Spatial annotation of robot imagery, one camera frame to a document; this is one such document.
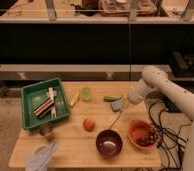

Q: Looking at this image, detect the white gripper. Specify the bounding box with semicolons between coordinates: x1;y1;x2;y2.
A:
120;79;154;110

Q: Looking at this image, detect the silver fork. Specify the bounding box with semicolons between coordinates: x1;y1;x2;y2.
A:
109;110;123;129

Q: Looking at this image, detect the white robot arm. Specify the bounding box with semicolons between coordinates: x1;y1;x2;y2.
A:
126;66;194;171

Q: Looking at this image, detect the blue sponge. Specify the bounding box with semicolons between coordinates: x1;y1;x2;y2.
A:
110;100;121;112

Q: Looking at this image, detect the green cucumber toy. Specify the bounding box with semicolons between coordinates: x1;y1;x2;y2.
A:
103;96;121;102

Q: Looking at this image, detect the orange bowl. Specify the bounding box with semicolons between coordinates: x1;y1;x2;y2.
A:
127;119;158;153

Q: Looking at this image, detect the light green cup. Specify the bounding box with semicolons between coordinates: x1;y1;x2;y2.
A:
81;87;92;101

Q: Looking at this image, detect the orange fruit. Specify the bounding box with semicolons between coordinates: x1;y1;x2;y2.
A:
83;118;95;131

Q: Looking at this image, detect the dark grapes bunch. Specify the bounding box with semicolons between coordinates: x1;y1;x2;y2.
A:
137;129;157;146

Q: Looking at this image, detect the dark purple bowl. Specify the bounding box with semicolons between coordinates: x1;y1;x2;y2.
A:
96;129;123;158

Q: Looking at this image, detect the yellow banana piece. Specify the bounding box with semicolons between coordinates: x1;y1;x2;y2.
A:
70;91;80;107

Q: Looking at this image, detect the white plastic utensil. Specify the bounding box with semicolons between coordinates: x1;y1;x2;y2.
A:
48;87;56;118

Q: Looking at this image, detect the striped block toy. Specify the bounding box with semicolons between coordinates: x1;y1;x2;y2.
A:
33;98;53;118

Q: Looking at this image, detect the small metal cup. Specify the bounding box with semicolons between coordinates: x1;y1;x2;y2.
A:
39;124;54;141

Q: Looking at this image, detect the metal shelf rack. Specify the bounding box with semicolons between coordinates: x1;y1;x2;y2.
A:
0;0;194;81

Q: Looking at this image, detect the green plastic tray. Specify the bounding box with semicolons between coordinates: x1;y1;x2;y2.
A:
21;78;70;130

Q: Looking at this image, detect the light blue cloth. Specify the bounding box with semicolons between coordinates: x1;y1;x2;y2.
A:
25;143;59;171

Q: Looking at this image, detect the black cables bundle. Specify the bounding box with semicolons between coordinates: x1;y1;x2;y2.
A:
147;98;194;171

